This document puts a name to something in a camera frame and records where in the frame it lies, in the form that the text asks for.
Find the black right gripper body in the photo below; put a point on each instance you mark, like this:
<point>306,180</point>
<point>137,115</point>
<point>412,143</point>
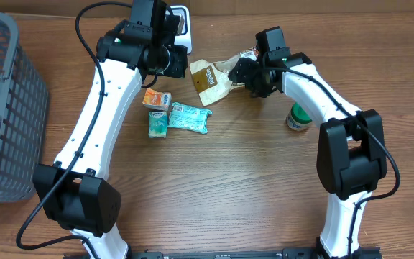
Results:
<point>253,75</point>

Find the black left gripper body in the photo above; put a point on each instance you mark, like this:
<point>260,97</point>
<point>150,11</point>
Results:
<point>176,62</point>

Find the orange tissue pack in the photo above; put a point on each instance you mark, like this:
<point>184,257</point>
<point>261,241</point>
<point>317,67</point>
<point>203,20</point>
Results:
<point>159,101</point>

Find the beige brown snack bag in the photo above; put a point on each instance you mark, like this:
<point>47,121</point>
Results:
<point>211,79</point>

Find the green lid jar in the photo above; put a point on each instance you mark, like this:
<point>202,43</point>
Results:
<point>298,119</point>

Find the teal tissue pack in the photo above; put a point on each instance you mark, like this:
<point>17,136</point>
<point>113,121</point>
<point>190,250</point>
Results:
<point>157,124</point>

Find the teal wipes packet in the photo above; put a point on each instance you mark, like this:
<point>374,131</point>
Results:
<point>189,118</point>

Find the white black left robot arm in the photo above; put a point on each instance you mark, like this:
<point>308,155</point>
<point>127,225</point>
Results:
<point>74,191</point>

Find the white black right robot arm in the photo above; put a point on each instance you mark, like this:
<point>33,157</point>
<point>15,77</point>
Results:
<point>350,157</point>

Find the white barcode scanner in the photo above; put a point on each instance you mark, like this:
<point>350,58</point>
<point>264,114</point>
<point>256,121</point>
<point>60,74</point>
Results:
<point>185,37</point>

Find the dark grey plastic basket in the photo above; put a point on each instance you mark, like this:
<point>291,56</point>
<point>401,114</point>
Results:
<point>24,103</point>

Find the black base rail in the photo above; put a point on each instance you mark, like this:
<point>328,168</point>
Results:
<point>228,254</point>

